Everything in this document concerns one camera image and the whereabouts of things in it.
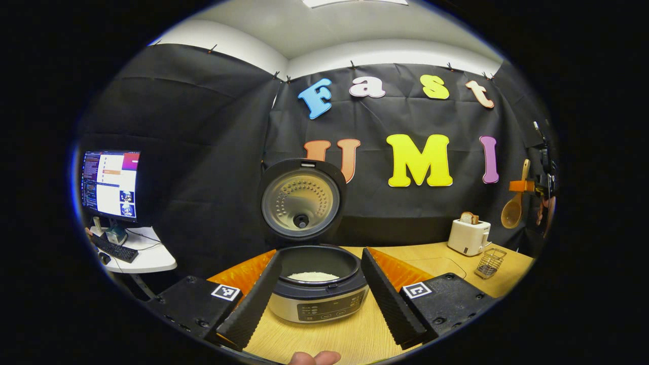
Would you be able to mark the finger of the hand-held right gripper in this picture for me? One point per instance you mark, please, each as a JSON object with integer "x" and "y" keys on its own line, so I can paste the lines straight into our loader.
{"x": 522, "y": 186}

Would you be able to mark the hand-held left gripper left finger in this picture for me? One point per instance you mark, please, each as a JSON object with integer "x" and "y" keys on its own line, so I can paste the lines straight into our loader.
{"x": 253, "y": 309}

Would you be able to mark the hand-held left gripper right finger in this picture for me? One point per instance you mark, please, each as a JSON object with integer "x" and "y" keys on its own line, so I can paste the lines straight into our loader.
{"x": 390, "y": 304}

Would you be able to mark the wooden spoon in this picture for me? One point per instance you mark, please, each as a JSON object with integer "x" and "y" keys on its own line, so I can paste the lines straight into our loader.
{"x": 512, "y": 213}

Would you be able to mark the silver black rice cooker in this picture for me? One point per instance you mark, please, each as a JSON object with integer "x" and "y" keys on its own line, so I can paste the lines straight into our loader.
{"x": 314, "y": 304}

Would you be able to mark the white rice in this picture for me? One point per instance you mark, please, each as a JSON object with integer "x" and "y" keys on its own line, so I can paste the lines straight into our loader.
{"x": 313, "y": 277}

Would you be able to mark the white toaster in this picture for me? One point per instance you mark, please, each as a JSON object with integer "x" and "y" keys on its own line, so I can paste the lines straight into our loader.
{"x": 466, "y": 238}

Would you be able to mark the black backdrop cloth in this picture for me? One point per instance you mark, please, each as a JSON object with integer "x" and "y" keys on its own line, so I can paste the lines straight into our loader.
{"x": 213, "y": 203}

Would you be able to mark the white side table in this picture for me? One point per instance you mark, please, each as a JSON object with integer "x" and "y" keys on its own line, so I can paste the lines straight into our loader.
{"x": 152, "y": 256}

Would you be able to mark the black keyboard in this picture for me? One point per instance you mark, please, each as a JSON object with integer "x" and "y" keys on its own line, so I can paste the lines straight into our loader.
{"x": 116, "y": 250}

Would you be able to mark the small teal desk object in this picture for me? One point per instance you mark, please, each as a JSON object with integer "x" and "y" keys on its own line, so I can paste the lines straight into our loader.
{"x": 116, "y": 235}

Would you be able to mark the black computer mouse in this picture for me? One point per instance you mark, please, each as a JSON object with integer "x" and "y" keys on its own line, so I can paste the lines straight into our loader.
{"x": 104, "y": 258}

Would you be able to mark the computer monitor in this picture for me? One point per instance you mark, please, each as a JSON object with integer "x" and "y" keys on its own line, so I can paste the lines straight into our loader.
{"x": 109, "y": 182}

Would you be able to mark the ceiling light panel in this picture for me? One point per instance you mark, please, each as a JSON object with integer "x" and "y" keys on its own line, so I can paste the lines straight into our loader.
{"x": 355, "y": 2}

